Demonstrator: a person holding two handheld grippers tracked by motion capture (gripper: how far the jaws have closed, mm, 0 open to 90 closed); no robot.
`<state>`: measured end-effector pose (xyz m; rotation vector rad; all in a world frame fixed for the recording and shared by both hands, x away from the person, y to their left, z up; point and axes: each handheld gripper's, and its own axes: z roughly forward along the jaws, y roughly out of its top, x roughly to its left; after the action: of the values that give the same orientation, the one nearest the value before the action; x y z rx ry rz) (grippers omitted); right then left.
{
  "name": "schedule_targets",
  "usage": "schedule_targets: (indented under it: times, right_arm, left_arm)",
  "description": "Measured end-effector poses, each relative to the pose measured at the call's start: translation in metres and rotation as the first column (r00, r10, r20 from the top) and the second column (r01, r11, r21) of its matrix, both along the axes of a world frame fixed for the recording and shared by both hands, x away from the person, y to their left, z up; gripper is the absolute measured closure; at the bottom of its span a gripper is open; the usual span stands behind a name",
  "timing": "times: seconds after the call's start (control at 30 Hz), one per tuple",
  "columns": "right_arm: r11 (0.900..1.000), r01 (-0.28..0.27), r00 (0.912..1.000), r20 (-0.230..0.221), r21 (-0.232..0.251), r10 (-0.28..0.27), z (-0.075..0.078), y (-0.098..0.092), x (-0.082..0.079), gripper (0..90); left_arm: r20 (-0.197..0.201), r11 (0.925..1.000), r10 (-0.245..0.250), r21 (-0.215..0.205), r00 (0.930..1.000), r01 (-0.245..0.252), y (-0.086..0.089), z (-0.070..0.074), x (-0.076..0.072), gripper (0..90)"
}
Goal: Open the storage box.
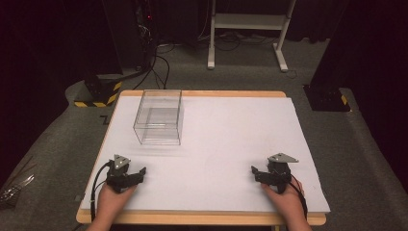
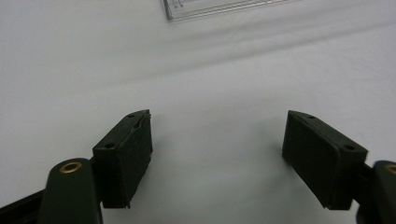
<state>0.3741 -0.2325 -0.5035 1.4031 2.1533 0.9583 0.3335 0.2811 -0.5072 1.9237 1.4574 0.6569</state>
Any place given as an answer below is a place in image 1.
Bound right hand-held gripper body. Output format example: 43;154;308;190
267;152;300;194

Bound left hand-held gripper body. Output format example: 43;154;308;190
106;154;132;194

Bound person's left hand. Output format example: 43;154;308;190
95;183;139;223

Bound person's right hand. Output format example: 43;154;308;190
260;182;310;226

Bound white table board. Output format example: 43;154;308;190
79;95;332;214

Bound clear plastic box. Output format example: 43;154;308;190
132;89;185;146

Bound black yellow striped stand base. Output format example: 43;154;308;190
73;74;124;109

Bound shiny metal rods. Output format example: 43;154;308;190
0;155;37;208

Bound dark equipment rack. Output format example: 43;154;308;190
101;0;159;73

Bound white metal stand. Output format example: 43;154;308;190
207;0;298;73

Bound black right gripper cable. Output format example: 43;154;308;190
288;176;310;221

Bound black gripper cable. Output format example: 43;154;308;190
288;176;310;221
89;160;114;223

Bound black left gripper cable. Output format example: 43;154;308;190
89;160;114;223

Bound black floor cables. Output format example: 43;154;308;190
132;44;176;90

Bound cables under white stand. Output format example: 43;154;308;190
196;30;278;52

